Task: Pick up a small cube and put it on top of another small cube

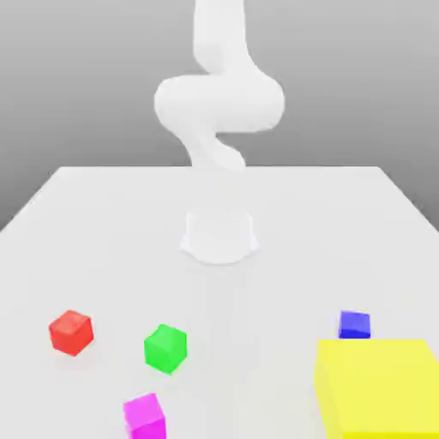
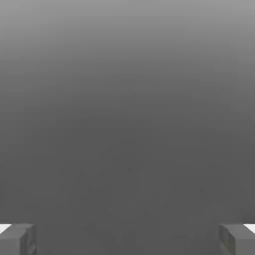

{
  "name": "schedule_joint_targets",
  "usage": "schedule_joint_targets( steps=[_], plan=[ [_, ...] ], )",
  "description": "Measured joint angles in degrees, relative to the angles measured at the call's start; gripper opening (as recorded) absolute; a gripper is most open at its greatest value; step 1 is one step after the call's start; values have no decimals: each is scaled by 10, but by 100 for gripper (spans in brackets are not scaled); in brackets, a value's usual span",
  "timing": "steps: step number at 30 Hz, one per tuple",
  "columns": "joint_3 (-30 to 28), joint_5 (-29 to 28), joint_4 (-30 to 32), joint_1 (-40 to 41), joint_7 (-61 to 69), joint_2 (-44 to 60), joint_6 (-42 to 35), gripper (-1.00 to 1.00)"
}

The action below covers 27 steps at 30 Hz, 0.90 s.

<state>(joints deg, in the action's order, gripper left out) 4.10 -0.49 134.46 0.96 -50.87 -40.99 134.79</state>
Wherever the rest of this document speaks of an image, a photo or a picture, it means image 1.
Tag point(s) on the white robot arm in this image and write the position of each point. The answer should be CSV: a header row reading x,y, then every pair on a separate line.
x,y
219,103

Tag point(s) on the small magenta cube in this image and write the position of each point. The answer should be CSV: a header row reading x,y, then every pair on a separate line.
x,y
145,416

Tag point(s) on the small red cube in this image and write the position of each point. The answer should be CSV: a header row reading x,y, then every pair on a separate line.
x,y
71,333

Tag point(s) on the small blue cube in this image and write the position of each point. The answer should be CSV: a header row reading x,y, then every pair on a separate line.
x,y
354,324

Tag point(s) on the small green cube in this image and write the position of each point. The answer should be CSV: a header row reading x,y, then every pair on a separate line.
x,y
165,348

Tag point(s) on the large yellow box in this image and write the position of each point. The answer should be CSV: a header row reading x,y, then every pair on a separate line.
x,y
377,387

